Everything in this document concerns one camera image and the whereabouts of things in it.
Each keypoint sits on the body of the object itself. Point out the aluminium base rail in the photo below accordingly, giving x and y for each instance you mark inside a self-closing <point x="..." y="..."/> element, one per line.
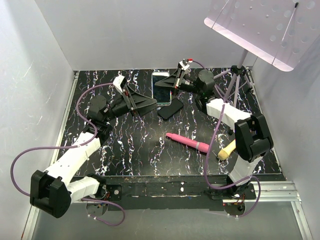
<point x="277" y="216"/>

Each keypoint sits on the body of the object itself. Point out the phone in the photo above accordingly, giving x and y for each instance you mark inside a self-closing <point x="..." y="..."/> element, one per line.
<point x="162" y="95"/>

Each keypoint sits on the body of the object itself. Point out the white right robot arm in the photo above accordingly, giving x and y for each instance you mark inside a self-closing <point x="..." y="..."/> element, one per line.
<point x="253" y="139"/>

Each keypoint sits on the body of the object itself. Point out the pink toy microphone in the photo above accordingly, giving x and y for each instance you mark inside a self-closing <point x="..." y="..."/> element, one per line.
<point x="200" y="146"/>

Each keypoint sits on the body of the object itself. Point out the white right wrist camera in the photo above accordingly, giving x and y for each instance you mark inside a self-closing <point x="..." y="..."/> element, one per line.
<point x="184" y="65"/>

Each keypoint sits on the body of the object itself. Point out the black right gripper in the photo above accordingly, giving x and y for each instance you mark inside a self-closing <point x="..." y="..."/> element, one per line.
<point x="172" y="81"/>

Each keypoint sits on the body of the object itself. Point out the black smartphone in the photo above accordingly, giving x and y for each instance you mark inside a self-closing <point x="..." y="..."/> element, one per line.
<point x="168" y="111"/>

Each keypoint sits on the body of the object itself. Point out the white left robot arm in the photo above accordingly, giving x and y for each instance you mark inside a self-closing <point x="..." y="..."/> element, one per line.
<point x="53" y="190"/>

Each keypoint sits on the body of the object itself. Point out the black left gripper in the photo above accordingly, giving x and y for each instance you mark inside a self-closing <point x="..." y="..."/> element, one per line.
<point x="136" y="102"/>

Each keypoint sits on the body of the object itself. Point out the lilac music stand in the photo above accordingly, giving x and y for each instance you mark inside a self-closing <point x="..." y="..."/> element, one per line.
<point x="281" y="33"/>

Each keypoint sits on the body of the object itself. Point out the cream wooden toy microphone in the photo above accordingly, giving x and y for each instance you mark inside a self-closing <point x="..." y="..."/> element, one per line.
<point x="226" y="151"/>

